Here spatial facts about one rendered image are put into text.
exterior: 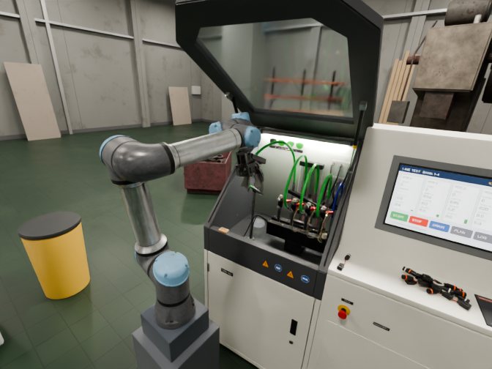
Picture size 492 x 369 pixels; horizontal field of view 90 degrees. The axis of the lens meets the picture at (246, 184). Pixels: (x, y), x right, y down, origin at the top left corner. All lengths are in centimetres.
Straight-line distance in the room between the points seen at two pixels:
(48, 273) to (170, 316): 166
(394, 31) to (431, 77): 450
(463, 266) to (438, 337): 31
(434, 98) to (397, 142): 337
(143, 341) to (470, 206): 138
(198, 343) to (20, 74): 899
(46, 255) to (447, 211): 251
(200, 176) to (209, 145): 322
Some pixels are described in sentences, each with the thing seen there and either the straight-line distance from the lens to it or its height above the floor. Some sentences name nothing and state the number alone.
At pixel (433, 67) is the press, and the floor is 207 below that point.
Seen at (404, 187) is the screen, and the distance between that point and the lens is 130.
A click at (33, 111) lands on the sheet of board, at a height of 77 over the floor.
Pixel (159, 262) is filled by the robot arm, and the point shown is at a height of 113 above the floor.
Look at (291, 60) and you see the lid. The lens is 102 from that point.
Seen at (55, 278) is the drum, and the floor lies 23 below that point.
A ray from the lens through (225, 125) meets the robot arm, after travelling 97.
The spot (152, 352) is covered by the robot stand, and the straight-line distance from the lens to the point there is 112.
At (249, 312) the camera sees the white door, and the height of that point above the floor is 49.
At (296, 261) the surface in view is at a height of 95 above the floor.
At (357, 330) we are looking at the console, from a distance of 136.
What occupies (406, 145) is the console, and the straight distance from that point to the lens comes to 130.
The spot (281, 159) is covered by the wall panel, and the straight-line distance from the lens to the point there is 165.
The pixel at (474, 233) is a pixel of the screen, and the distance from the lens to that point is 136.
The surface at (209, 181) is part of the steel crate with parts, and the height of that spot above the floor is 25.
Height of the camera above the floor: 170
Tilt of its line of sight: 22 degrees down
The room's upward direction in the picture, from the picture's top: 3 degrees clockwise
